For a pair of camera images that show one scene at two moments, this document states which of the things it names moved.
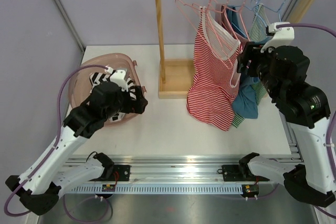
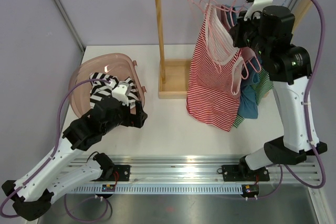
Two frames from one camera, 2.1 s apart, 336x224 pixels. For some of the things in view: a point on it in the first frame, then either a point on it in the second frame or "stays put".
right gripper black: [251, 52] -> [237, 31]
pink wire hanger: [220, 8] -> [231, 9]
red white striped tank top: [217, 48] stays put
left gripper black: [135, 106] -> [136, 120]
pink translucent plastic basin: [80, 81] stays put
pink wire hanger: [227, 57] -> [208, 14]
